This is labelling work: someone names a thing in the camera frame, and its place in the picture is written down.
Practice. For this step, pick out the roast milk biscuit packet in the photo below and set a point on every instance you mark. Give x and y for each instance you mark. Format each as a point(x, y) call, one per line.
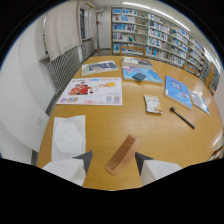
point(153, 104)

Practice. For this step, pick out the grey radiator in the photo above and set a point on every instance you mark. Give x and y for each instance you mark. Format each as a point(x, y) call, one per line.
point(65, 68)

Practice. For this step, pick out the wooden chair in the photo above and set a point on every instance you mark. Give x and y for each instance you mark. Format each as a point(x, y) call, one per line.
point(190, 69)
point(132, 51)

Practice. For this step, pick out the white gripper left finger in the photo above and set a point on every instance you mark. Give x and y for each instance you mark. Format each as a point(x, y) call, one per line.
point(68, 170)

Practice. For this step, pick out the blue illustrated book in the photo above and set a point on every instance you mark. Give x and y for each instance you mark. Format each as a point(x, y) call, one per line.
point(141, 74)

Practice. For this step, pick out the white poster with red figures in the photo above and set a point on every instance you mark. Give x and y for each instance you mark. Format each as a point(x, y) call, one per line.
point(91, 91)

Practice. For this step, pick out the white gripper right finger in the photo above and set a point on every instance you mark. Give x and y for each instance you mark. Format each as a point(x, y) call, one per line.
point(155, 169)

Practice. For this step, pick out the light blue booklet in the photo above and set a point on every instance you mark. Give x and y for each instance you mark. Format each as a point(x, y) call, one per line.
point(199, 101)

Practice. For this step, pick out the white curtain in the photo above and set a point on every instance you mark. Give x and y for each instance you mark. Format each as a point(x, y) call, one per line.
point(63, 28)

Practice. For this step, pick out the white face mask packet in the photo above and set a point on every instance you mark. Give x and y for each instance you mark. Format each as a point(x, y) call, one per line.
point(68, 137)

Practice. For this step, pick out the black pen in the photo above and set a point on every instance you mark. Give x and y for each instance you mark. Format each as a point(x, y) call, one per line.
point(181, 117)

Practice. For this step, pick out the library bookshelf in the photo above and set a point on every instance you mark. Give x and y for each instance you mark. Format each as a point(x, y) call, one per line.
point(160, 38)

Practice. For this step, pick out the wooden comb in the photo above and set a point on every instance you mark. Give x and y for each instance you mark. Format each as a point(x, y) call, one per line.
point(122, 155)

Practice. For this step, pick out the dark cover book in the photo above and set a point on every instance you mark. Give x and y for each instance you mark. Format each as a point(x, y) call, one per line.
point(136, 62)

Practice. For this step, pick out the small dark blue box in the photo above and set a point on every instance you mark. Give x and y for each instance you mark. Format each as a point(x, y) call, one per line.
point(139, 76)

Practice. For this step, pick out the grey green magazine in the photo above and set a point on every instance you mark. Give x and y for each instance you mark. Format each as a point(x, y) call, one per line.
point(99, 67)

